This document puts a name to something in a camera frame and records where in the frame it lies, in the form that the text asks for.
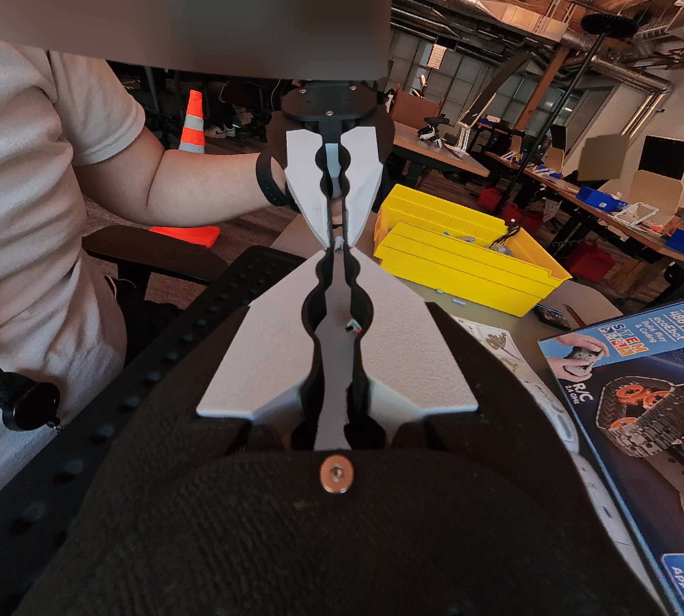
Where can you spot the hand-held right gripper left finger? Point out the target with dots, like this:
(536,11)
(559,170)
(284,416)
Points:
(262,359)

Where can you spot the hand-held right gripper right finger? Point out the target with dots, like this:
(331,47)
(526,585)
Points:
(411,359)

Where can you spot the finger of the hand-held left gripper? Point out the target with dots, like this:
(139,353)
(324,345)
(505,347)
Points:
(304,178)
(363,172)

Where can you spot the small black connector pin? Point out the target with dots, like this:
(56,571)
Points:
(351,327)

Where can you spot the person's left forearm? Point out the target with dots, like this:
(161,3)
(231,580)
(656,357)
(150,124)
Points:
(187,183)

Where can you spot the black wrist band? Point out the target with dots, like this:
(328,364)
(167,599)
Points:
(264,183)

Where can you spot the brown cardboard box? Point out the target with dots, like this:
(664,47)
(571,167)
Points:
(417,104)

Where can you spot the open instruction booklet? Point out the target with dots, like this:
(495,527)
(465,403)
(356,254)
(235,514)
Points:
(497,346)

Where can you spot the yellow plastic bin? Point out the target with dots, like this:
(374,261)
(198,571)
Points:
(454,274)

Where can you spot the white paper sign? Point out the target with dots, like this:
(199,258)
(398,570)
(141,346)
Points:
(438,56)

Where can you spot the black perforated panel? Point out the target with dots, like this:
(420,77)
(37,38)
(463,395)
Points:
(133,375)

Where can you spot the orange rubber cone base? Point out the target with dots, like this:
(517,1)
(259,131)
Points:
(187,235)

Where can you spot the small dark cardboard box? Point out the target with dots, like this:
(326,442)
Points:
(550,316)

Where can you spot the dark chair armrest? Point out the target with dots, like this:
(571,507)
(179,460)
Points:
(155,253)

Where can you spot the black tilted board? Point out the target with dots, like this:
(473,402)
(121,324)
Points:
(494,87)

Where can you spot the black lamp pole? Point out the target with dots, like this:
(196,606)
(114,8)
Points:
(561,108)

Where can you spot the blue storage bin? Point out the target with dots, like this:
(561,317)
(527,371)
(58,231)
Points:
(596,198)

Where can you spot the blue toy kit box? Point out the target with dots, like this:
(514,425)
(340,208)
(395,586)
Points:
(641,413)

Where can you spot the long wooden work table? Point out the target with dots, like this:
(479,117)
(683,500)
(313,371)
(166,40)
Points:
(614,231)

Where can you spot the black round lamp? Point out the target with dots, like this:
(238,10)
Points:
(609,26)

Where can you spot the black monitor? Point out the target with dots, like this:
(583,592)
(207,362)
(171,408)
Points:
(662,156)

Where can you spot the silver air duct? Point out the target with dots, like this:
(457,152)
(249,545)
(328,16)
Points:
(630,68)

